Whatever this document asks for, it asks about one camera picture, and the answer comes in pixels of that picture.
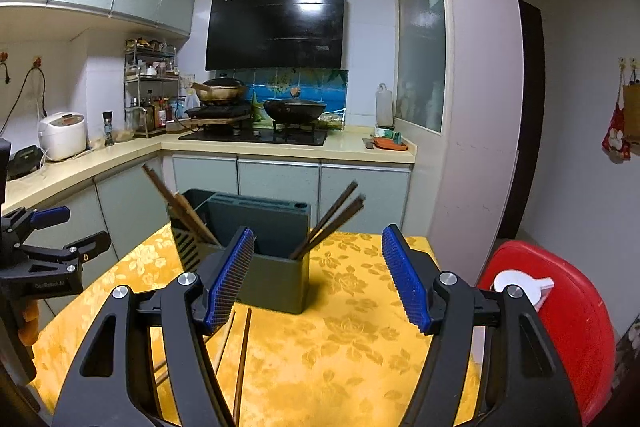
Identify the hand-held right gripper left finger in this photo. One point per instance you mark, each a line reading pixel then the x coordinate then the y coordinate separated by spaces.
pixel 227 277

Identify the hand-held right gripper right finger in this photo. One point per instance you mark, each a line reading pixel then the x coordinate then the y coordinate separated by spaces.
pixel 405 277

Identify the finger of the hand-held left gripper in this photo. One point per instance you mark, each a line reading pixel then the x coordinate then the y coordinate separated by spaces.
pixel 50 216
pixel 80 247

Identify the dark green utensil holder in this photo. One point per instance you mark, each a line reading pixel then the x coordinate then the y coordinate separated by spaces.
pixel 280 282

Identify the person's left hand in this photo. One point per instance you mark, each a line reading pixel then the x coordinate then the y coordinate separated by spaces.
pixel 27 324

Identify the black countertop appliance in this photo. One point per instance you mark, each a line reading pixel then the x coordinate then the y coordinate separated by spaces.
pixel 25 162

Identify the white rice cooker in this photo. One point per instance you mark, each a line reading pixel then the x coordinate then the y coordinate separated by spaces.
pixel 62 134

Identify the black pepper grinder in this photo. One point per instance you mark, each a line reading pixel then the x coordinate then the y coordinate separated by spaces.
pixel 108 129

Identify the pale green lower cabinets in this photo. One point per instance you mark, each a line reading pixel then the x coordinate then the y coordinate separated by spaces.
pixel 275 182

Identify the yellow floral tablecloth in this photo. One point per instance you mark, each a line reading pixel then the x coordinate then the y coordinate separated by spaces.
pixel 325 347

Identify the beige kitchen countertop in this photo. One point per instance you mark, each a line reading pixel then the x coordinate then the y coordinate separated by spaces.
pixel 135 147

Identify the white electric kettle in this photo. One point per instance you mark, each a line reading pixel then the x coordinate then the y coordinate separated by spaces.
pixel 515 282

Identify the orange dish cloth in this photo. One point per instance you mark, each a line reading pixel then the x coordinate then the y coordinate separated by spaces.
pixel 390 143

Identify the black gas stove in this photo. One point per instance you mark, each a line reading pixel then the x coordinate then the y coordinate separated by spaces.
pixel 250 137

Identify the metal spice rack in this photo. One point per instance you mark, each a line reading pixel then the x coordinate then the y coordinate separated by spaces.
pixel 150 87

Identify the black grill pan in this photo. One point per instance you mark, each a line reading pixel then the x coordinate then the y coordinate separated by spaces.
pixel 217 110

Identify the white plastic bottle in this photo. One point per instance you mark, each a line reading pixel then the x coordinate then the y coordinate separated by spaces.
pixel 385 107

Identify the red plastic stool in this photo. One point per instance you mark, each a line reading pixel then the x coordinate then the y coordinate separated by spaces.
pixel 575 332

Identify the black wok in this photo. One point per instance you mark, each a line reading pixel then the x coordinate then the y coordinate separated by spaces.
pixel 295 109

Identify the brown wok with lid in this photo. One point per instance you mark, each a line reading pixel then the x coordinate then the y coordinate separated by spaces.
pixel 220 92

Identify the blue backsplash picture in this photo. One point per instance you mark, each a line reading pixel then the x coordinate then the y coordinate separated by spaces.
pixel 320 79

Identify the black patterned object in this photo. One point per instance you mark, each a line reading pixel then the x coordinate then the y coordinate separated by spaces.
pixel 629 352

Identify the red hanging bag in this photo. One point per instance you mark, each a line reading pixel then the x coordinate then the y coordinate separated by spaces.
pixel 615 137

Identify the black range hood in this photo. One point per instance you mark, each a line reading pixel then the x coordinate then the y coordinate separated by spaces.
pixel 275 27

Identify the frosted glass window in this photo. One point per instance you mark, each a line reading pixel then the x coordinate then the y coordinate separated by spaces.
pixel 420 17

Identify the tan hanging bag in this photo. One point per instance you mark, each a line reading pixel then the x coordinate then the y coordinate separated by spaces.
pixel 632 102

